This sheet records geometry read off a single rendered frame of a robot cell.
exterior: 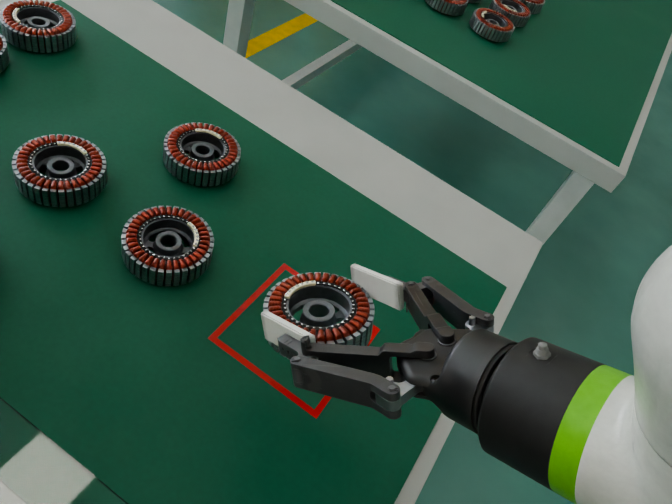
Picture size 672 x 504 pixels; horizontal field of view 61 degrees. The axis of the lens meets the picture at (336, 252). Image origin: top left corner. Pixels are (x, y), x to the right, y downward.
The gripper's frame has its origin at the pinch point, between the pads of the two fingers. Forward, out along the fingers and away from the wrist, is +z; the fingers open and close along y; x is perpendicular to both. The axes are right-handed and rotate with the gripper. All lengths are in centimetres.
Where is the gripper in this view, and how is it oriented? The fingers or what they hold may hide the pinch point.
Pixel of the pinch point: (324, 304)
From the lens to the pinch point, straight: 56.3
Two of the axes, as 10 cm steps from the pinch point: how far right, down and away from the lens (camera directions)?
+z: -6.8, -2.6, 6.8
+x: -1.0, -9.0, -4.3
